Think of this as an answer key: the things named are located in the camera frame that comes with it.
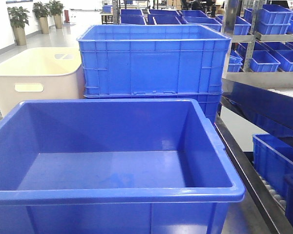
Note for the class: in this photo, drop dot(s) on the blue target bin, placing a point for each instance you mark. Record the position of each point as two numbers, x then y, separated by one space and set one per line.
113 166

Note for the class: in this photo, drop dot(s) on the potted plant left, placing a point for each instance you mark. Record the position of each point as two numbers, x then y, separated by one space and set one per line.
18 17

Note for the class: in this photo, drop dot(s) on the potted plant middle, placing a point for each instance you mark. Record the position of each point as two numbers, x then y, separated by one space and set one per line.
41 13

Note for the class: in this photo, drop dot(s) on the large blue ribbed crate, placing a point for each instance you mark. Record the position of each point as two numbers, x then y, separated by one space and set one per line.
152 59

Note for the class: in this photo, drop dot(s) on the potted plant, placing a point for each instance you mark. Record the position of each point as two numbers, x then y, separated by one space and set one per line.
18 17
41 13
56 10

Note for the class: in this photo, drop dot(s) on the potted plant right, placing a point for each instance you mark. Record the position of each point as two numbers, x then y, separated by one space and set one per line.
56 10

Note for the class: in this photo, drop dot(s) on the steel shelf with blue bins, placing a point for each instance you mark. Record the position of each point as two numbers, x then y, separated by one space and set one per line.
232 10

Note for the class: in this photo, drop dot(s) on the beige plastic bin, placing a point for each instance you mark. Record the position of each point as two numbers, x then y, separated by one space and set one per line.
41 73

